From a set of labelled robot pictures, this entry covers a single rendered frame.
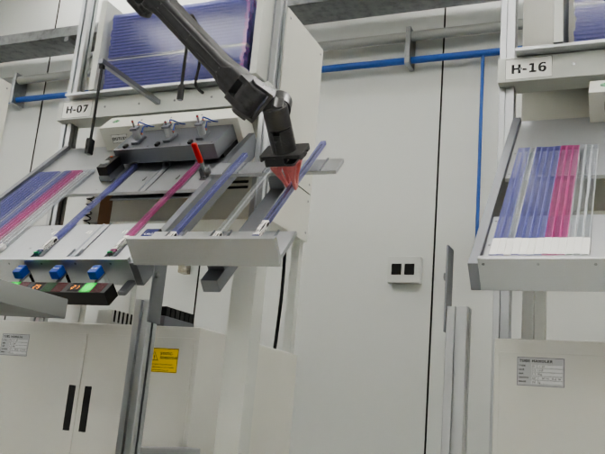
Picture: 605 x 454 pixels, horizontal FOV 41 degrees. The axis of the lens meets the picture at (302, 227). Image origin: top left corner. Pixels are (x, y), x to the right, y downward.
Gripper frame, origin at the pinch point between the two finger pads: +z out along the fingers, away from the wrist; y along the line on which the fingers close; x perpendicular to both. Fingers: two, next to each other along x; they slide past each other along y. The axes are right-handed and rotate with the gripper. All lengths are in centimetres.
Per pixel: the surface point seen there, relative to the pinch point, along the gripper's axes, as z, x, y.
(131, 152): 3, -33, 62
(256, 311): 22.2, 18.5, 7.4
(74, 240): 8, 9, 58
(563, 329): 132, -127, -49
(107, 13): -28, -78, 87
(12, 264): 8, 21, 68
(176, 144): 1, -33, 47
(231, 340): 25.7, 24.9, 11.8
